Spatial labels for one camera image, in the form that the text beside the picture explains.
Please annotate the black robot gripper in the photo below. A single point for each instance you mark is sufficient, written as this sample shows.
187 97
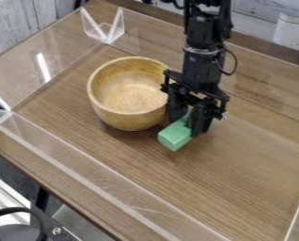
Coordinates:
206 97

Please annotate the green rectangular block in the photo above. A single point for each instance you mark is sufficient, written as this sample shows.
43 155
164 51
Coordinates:
175 135

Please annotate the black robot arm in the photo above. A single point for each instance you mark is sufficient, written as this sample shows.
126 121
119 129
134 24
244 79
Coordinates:
207 29

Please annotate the brown wooden bowl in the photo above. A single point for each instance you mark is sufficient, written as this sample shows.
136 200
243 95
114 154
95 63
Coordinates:
124 92

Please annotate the white cylindrical container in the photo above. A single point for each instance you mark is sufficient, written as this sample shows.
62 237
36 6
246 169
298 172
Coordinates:
286 33

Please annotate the black table leg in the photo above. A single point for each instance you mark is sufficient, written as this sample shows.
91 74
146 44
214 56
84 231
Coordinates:
42 199

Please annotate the clear acrylic enclosure wall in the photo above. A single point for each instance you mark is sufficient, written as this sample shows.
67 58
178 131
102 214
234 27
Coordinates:
227 188

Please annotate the grey metal bracket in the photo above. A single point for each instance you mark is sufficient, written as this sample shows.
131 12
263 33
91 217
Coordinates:
55 232

